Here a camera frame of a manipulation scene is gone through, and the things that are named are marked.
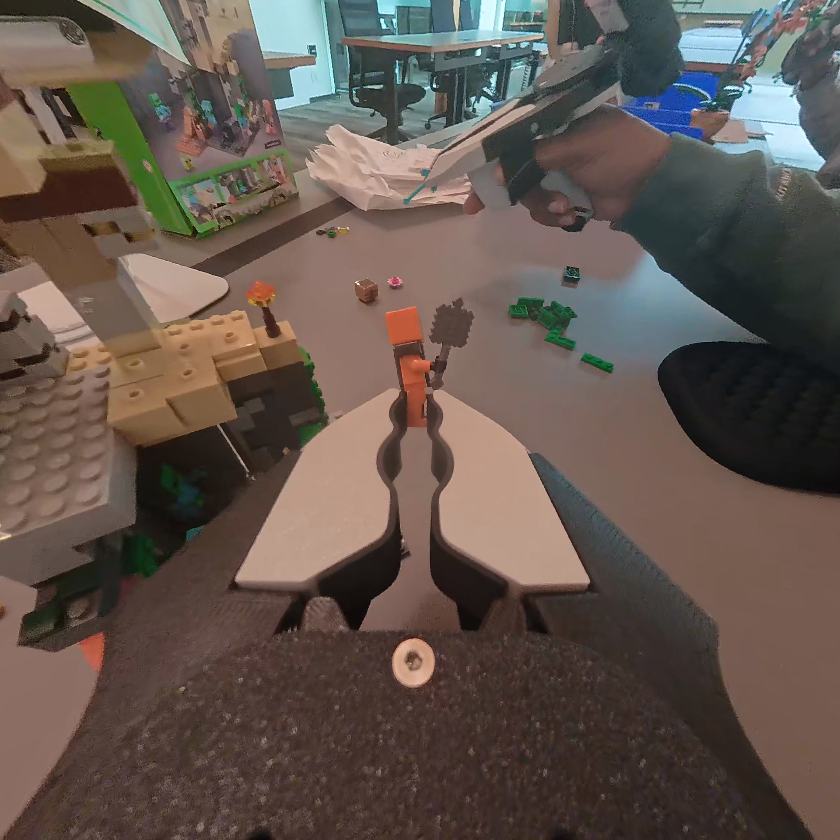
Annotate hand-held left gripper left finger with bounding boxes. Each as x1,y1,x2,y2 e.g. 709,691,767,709
234,388,404,630

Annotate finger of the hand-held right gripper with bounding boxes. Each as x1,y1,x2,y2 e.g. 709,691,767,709
430,98,550,191

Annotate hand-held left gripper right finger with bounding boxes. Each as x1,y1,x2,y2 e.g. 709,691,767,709
428,390,593,630

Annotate orange toy minifigure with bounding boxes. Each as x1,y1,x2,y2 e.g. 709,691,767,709
385,297,475,429

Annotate toy brick model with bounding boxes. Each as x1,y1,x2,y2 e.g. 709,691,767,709
0,66,329,652

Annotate grey desk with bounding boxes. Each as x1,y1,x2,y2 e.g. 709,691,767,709
0,118,840,828

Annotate person's right hand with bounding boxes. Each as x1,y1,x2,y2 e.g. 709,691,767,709
462,104,672,231

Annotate blue plastic bin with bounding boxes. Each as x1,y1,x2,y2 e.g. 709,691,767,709
622,71,708,142

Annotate toy brick potted plant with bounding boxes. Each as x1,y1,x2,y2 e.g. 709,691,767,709
689,85,744,140

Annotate white paper bag pile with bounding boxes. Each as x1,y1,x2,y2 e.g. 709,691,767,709
305,123,475,212

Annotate grey wood-edged table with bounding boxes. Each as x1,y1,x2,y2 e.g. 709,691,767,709
262,51,317,101
341,29,547,126

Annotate red toy brick flowers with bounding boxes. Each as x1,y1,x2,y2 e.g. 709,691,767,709
734,0,824,88

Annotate green toy set box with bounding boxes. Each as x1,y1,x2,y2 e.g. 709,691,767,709
66,0,301,240

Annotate black chair armrest pad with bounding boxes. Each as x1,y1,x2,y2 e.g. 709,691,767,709
658,341,840,494

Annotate white book stand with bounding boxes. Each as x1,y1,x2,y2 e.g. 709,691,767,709
0,16,229,327

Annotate black desk cable cover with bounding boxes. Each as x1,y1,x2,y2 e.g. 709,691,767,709
190,197,355,278

